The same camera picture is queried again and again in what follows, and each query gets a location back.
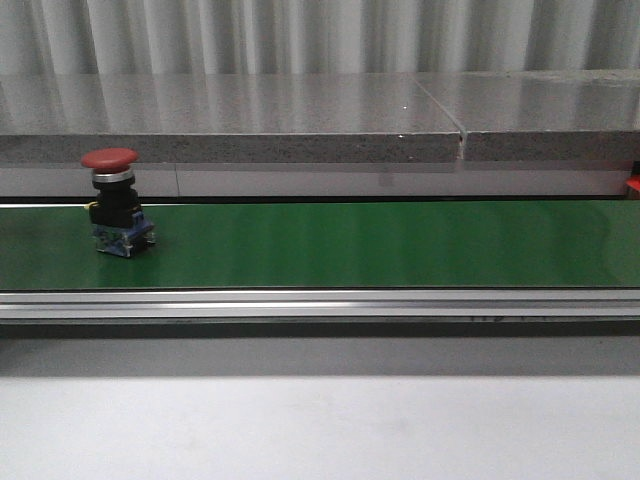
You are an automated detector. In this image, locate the red mushroom push button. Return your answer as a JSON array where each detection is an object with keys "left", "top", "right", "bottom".
[{"left": 81, "top": 148, "right": 155, "bottom": 258}]

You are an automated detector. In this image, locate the grey stone countertop slab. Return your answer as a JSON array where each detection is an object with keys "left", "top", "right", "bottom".
[{"left": 1, "top": 74, "right": 461, "bottom": 164}]

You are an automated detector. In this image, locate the red plastic object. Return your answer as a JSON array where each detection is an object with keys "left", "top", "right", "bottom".
[{"left": 625, "top": 175, "right": 640, "bottom": 200}]

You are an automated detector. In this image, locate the white pleated curtain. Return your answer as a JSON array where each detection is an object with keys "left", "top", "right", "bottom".
[{"left": 1, "top": 1, "right": 639, "bottom": 75}]

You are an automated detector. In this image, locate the green conveyor belt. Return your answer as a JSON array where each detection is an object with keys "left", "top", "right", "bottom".
[{"left": 1, "top": 200, "right": 639, "bottom": 290}]

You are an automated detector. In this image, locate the aluminium conveyor side rail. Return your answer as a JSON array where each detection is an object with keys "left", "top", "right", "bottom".
[{"left": 1, "top": 287, "right": 639, "bottom": 326}]

